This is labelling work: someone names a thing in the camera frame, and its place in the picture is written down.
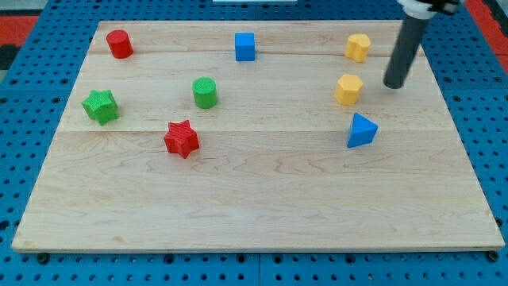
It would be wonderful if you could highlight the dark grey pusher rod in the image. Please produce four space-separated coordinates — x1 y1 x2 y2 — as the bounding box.
383 15 429 89

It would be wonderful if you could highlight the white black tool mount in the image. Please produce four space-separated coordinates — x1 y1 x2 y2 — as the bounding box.
397 0 464 20

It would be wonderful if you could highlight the blue cube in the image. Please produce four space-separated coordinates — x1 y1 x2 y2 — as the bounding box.
234 33 256 62

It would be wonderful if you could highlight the wooden board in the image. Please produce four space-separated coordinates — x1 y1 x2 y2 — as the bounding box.
12 21 505 253

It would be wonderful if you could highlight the yellow heart block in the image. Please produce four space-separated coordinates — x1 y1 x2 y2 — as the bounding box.
344 33 371 63

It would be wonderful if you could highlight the yellow hexagon block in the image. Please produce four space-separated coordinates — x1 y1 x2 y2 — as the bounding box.
334 74 364 106

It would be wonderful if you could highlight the blue triangle block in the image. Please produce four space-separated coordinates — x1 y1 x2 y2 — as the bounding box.
347 113 379 148

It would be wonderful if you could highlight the green cylinder block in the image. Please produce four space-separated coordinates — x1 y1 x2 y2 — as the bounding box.
192 77 217 109

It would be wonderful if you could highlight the red star block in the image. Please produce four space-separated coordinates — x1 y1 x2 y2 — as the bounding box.
164 120 199 159

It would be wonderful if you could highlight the red cylinder block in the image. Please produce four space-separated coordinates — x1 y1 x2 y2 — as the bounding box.
106 29 133 59

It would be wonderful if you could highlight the green star block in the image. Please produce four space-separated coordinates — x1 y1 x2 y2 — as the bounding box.
82 90 119 126

